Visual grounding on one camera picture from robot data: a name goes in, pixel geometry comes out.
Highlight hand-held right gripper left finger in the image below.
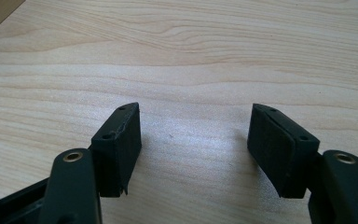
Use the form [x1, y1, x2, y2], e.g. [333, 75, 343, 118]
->
[90, 102, 143, 199]

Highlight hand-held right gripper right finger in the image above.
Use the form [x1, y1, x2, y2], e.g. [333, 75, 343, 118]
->
[246, 103, 321, 200]

